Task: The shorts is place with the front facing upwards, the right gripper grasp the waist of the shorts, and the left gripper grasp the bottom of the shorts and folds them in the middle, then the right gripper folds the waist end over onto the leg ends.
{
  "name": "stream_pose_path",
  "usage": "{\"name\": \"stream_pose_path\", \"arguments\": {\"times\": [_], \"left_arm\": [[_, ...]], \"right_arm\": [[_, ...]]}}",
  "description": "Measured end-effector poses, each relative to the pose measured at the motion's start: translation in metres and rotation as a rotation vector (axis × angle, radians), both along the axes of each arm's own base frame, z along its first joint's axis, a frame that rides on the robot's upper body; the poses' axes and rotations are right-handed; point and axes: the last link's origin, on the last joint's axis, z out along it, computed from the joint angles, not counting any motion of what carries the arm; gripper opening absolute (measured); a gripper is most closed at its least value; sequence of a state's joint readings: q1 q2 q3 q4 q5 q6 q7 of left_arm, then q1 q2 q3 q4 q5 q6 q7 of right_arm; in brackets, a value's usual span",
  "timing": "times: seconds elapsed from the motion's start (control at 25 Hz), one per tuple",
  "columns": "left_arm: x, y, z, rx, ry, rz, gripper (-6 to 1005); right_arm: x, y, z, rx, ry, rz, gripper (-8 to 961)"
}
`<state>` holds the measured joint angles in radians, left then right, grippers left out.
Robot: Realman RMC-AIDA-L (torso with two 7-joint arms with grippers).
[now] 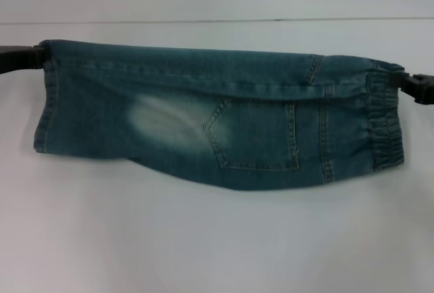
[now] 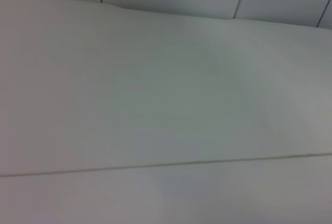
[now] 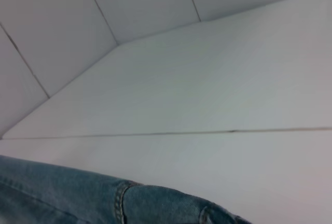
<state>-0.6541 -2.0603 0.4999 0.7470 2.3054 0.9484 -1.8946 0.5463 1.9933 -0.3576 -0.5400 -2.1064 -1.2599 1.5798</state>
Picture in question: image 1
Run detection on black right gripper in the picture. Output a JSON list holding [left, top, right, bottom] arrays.
[[389, 73, 434, 105]]

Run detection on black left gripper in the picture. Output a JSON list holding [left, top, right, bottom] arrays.
[[0, 44, 47, 77]]

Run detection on blue denim shorts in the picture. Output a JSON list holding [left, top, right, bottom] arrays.
[[33, 38, 407, 193]]

